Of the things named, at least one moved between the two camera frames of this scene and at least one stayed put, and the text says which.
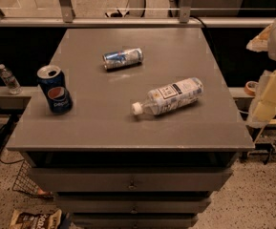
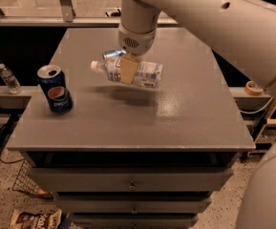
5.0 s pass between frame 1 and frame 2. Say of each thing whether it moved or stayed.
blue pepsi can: stayed
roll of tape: stayed
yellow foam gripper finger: moved
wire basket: stayed
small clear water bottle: stayed
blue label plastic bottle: moved
